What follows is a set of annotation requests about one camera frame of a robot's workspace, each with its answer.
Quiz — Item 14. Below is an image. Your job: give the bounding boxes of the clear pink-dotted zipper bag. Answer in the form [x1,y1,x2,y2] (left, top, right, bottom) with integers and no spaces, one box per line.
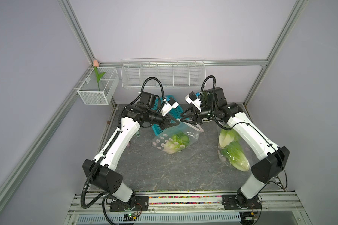
[151,122,204,154]

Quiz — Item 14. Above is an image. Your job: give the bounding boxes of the pale chinese cabbage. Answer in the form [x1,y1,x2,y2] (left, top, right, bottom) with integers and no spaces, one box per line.
[163,132,190,154]

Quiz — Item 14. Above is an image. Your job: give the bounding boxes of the green chinese cabbage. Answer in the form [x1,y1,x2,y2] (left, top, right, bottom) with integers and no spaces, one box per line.
[218,129,241,149]
[220,142,250,172]

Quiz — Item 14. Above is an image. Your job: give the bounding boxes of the clear pink-trim zipper bag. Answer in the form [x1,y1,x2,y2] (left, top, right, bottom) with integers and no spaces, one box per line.
[217,128,252,172]

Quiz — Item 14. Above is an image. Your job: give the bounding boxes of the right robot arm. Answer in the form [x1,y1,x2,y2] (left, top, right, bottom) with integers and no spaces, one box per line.
[180,76,290,209]

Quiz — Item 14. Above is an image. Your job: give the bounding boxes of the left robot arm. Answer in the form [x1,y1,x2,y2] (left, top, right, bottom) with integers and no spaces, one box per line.
[80,77,179,209]

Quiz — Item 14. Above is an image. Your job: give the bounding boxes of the teal plastic basket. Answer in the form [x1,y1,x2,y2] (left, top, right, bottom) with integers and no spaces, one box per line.
[151,95,186,137]

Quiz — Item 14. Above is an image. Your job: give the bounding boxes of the artificial pink tulip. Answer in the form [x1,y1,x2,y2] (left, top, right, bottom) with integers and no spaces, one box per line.
[93,60,106,91]

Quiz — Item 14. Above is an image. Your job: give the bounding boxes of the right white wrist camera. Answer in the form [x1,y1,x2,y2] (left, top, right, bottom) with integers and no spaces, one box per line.
[185,92,202,112]

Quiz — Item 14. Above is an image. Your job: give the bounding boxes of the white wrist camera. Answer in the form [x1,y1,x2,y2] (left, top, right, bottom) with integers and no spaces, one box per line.
[159,96,179,116]
[185,92,202,112]

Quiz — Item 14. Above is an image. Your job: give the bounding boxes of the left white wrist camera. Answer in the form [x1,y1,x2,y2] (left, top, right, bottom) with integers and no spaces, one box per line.
[159,96,179,116]

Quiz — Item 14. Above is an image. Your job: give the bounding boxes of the long white wire shelf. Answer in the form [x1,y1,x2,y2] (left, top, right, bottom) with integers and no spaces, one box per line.
[121,58,206,88]

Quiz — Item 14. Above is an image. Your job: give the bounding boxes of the small white wire basket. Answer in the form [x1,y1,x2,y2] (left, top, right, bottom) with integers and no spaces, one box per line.
[78,67,119,106]

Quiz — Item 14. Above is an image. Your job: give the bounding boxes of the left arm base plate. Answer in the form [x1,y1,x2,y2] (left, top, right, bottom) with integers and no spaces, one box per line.
[109,196,149,212]

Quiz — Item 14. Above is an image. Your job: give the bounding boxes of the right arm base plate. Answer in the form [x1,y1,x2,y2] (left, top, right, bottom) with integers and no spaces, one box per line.
[222,194,262,210]

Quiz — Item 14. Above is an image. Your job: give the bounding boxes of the white slotted cable duct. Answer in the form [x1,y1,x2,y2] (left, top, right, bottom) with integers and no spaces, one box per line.
[75,212,242,225]

